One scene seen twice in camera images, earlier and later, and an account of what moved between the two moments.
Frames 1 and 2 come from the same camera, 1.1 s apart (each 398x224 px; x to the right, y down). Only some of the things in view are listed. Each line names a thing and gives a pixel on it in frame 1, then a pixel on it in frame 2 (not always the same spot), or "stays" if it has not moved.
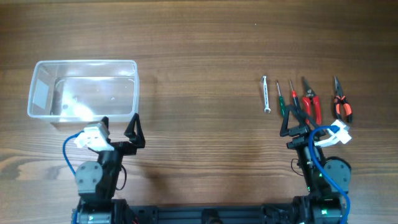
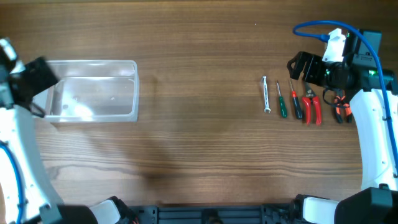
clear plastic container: x=81 y=92 stays
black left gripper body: x=122 y=149 → x=38 y=79
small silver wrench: x=266 y=95 stays
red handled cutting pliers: x=310 y=97 stays
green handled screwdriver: x=281 y=100 stays
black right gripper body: x=298 y=143 → x=316 y=71
